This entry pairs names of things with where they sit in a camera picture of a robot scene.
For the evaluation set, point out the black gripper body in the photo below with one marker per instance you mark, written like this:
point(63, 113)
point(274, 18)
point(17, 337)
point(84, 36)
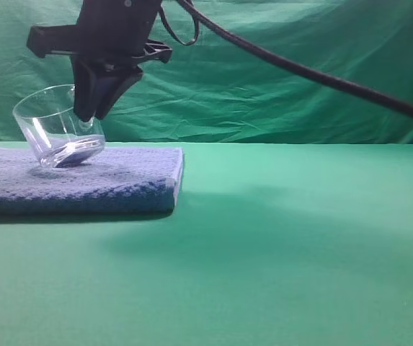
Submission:
point(107, 34)

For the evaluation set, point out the green backdrop cloth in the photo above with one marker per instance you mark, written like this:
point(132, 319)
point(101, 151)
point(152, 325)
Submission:
point(214, 92)

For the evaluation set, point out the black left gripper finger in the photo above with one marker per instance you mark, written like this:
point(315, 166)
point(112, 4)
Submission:
point(86, 98)

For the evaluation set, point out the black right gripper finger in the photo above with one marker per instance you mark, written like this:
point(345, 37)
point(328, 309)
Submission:
point(112, 86)

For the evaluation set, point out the transparent glass cup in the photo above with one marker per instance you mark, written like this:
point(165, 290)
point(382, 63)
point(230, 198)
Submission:
point(57, 137)

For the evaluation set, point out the folded blue towel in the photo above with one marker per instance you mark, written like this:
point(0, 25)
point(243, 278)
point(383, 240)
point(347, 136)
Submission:
point(129, 180)

